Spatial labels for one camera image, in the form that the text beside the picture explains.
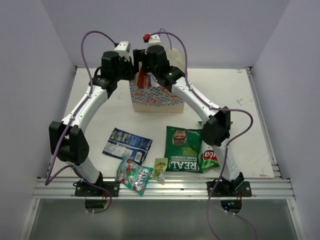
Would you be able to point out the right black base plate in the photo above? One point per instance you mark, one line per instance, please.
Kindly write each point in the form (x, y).
(224, 188)

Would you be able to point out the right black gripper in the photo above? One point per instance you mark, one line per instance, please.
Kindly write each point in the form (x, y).
(138, 56)

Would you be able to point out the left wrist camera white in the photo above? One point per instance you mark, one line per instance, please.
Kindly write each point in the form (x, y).
(123, 49)

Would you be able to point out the blue snack packet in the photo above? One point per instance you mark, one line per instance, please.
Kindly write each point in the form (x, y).
(122, 144)

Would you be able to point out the checkered paper bag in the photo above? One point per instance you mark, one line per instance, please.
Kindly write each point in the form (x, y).
(156, 98)

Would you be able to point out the aluminium mounting rail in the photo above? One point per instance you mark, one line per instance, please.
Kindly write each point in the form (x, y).
(173, 188)

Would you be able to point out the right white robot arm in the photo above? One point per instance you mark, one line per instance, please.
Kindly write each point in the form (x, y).
(217, 120)

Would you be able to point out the red Chuba chips bag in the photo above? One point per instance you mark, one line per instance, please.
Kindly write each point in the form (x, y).
(144, 80)

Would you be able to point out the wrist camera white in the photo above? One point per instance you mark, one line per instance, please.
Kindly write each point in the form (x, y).
(151, 40)
(123, 49)

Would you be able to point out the small yellow-green candy packet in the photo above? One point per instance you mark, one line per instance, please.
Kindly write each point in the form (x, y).
(159, 169)

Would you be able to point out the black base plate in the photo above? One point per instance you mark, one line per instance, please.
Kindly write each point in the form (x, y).
(105, 188)
(224, 188)

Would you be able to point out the green Real chips bag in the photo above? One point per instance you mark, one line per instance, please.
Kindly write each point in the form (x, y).
(182, 149)

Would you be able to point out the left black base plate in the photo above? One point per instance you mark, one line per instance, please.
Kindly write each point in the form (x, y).
(105, 188)

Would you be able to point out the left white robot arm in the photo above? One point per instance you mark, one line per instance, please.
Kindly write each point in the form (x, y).
(67, 137)

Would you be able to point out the green Chuba cassava chips bag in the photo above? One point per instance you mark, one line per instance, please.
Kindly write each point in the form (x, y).
(208, 156)

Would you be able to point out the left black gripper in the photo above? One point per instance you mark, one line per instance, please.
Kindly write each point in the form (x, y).
(129, 63)

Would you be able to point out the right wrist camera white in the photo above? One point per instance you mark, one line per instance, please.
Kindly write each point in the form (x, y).
(151, 40)

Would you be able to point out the Fox's candy packet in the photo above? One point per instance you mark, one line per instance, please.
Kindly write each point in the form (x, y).
(133, 176)

